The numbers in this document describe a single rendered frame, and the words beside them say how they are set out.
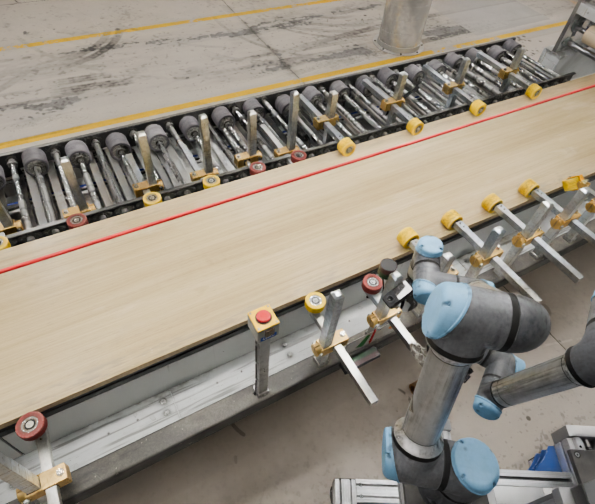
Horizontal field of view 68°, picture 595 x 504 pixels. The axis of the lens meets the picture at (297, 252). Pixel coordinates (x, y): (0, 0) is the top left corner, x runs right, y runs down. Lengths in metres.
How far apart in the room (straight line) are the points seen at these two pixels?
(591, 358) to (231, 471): 1.71
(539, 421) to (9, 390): 2.46
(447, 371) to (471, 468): 0.29
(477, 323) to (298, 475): 1.65
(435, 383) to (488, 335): 0.16
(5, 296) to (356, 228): 1.39
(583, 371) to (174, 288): 1.31
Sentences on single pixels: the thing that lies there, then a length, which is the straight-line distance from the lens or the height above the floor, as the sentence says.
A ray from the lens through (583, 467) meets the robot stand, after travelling 1.59.
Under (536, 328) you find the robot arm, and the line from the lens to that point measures 0.93.
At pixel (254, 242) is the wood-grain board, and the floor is 0.90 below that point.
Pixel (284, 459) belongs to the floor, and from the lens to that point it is 2.40.
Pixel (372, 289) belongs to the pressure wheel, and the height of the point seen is 0.91.
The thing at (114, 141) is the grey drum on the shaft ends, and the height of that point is 0.85.
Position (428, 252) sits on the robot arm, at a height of 1.38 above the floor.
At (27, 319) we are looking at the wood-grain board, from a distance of 1.84.
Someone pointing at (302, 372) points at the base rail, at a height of 0.70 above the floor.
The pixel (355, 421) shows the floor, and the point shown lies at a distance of 2.50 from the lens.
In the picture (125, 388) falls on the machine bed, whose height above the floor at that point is 0.77.
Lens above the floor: 2.32
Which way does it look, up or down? 50 degrees down
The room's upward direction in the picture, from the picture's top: 7 degrees clockwise
